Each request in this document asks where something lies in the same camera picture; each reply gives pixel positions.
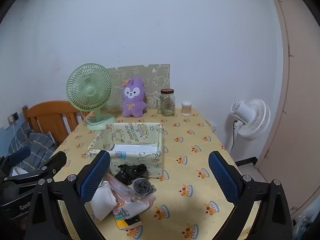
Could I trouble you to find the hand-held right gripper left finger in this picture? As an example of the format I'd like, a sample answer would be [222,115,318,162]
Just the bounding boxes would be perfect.
[25,150,112,240]

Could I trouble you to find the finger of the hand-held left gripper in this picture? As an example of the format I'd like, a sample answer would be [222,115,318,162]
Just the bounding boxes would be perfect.
[5,151,67,195]
[0,146,32,174]

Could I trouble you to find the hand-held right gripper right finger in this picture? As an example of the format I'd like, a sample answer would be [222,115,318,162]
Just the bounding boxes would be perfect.
[208,151,293,240]

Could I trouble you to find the clear pink plastic pouch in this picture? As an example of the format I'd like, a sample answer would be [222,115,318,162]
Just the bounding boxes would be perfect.
[104,174,157,209]

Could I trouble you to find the black plastic bag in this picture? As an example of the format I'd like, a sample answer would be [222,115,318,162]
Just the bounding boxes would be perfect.
[114,163,150,186]

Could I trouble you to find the grey plush pouch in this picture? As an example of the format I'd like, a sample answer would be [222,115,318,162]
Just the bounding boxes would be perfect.
[132,177,157,197]

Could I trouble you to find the cartoon print tissue packet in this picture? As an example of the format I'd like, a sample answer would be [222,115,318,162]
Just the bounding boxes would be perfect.
[112,200,150,230]

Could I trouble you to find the cartoon print storage box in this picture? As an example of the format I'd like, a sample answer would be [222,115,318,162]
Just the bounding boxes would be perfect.
[87,122,164,179]

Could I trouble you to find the grey plaid bedding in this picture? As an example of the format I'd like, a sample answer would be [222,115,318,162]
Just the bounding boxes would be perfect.
[9,122,58,173]

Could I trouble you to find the white plastic bag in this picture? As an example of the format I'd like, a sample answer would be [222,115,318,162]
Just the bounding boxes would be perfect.
[11,165,28,177]

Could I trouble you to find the yellow printed tablecloth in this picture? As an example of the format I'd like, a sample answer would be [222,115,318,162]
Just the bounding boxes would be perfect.
[51,107,260,240]

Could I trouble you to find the wooden chair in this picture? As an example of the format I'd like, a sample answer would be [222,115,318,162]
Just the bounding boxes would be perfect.
[22,101,90,145]

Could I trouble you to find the white standing fan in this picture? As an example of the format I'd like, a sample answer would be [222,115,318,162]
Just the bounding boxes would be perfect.
[225,99,271,153]

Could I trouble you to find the green desk fan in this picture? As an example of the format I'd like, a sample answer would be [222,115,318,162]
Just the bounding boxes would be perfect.
[66,63,117,131]

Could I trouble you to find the purple plush bunny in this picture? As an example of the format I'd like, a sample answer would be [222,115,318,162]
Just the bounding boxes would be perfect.
[122,77,147,118]

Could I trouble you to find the glass jar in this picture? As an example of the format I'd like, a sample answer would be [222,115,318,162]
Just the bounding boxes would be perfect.
[157,89,176,117]

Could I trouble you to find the beige door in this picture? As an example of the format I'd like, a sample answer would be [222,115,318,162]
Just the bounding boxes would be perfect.
[257,0,320,215]

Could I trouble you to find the printed cardboard board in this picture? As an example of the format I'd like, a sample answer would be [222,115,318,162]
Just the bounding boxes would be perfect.
[105,64,171,110]

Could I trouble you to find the white cable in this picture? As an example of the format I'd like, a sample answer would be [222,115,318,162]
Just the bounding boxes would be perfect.
[11,122,20,155]

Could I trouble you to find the black fan cable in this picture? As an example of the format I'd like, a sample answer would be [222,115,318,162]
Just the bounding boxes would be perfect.
[229,120,238,153]

